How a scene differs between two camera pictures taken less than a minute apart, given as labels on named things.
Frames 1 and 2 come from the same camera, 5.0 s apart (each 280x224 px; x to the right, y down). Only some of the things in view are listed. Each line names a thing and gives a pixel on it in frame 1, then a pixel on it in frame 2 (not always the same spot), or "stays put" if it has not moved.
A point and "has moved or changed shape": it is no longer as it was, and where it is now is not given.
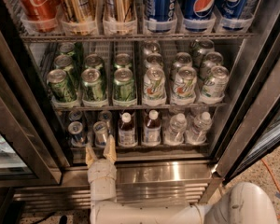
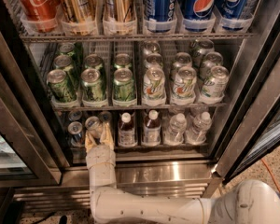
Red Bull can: [75, 115] stays put
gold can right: [120, 4] stays put
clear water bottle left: [175, 133] stays put
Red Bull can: [101, 133] has moved or changed shape
